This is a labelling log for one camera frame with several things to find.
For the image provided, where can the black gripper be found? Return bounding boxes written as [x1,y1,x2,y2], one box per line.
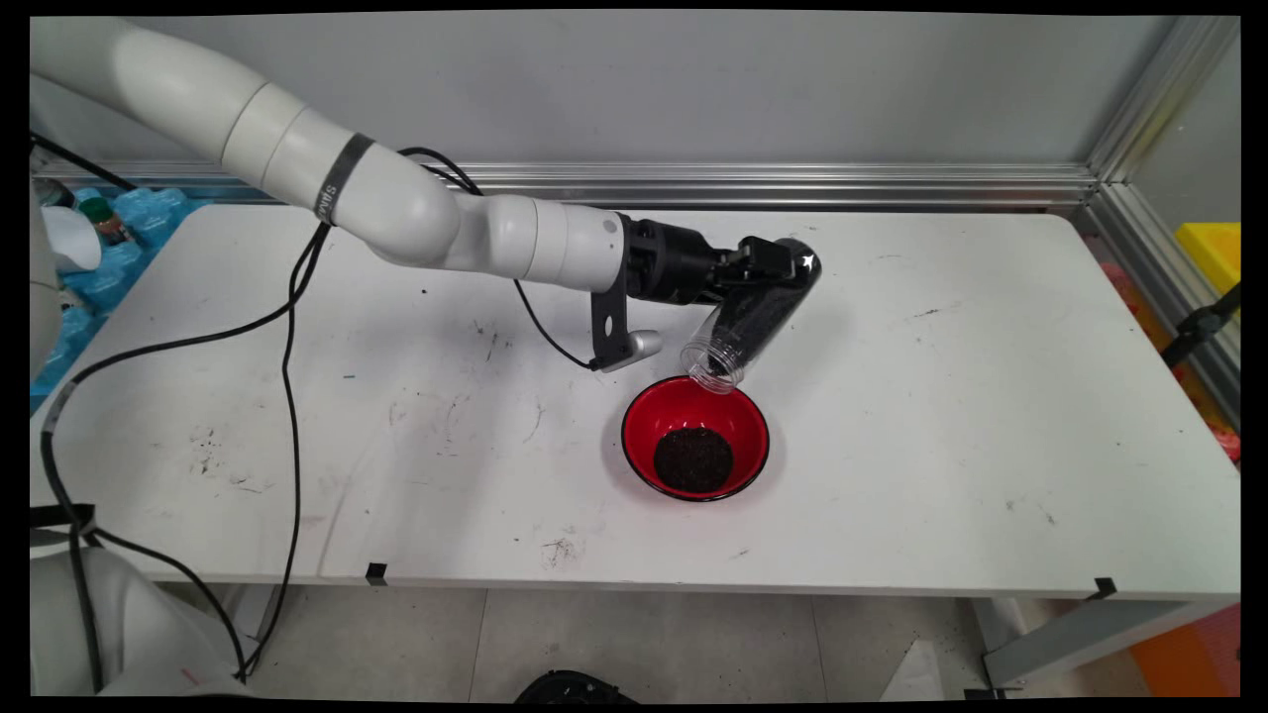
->
[622,218,796,305]

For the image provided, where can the clear plastic screw-top jar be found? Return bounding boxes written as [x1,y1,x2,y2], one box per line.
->
[679,238,823,395]

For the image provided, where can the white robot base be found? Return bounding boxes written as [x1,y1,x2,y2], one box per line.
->
[30,548,251,697]

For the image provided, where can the red bowl with black rim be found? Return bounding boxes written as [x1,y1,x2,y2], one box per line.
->
[621,374,772,503]

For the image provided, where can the black stand clamp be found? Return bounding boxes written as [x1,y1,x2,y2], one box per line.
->
[1161,282,1241,368]

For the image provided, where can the yellow plastic box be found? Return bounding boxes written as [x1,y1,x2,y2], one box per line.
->
[1175,223,1241,294]

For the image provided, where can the black round object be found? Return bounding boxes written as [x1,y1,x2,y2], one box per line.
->
[514,670,638,704]

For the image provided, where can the grey table leg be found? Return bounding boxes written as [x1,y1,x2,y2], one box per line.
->
[976,597,1241,691]

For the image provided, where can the orange plastic object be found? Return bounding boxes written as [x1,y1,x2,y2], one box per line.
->
[1129,602,1241,697]

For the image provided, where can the blue water bottle pack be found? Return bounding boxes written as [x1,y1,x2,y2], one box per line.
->
[30,186,215,413]

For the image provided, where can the green-capped bottle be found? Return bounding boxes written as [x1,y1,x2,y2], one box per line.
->
[77,196,136,248]

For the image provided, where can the white cup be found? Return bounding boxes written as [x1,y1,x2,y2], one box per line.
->
[40,206,103,274]

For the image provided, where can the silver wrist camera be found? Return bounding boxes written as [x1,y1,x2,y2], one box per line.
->
[605,330,664,374]

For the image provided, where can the long aluminium frame rail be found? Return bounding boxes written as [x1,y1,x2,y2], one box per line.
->
[30,161,1101,212]

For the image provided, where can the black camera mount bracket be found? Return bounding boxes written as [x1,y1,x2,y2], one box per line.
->
[590,261,636,370]

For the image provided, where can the short aluminium frame rail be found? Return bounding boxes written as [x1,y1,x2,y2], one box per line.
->
[1080,183,1241,429]

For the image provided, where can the aluminium frame post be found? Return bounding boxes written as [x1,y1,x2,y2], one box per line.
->
[1085,15,1241,185]

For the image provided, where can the black velcro cable strap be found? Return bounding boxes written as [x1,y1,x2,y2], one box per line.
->
[314,133,378,225]

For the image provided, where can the thin black cable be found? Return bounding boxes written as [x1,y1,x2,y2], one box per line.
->
[238,147,601,684]

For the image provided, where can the black strap band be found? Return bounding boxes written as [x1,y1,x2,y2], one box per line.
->
[30,502,99,533]

